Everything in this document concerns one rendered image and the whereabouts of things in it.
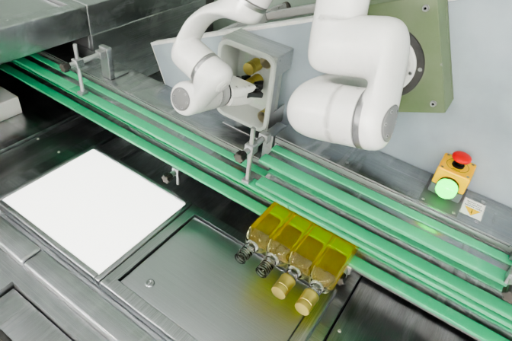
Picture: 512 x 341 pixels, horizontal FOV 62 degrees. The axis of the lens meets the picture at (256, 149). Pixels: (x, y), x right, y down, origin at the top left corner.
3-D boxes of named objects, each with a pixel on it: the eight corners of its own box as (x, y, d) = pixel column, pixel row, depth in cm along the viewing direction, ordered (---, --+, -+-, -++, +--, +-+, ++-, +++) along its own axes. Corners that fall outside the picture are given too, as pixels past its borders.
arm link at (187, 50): (274, 11, 84) (222, 94, 93) (229, -26, 87) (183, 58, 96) (254, 7, 76) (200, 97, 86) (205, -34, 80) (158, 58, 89)
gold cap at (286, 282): (280, 280, 94) (270, 294, 91) (282, 269, 91) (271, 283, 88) (294, 288, 92) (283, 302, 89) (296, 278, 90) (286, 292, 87)
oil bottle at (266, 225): (286, 199, 115) (241, 247, 101) (289, 183, 112) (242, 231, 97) (304, 208, 113) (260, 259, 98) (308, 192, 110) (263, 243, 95)
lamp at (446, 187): (433, 188, 95) (430, 195, 93) (441, 173, 92) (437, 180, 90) (454, 197, 93) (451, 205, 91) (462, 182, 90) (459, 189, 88)
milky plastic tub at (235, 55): (232, 100, 127) (214, 111, 121) (238, 27, 114) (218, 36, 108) (281, 122, 120) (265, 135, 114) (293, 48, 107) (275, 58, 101)
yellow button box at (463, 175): (435, 173, 101) (427, 189, 96) (446, 149, 97) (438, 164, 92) (465, 186, 98) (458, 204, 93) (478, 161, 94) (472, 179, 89)
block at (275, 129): (271, 148, 119) (257, 160, 114) (276, 119, 113) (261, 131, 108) (283, 153, 117) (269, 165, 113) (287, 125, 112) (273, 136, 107)
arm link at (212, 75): (190, 44, 85) (222, 74, 82) (220, 42, 94) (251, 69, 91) (161, 102, 92) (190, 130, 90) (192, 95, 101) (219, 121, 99)
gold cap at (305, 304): (306, 285, 89) (296, 299, 86) (321, 294, 88) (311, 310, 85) (302, 294, 91) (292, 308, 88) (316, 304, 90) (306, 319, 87)
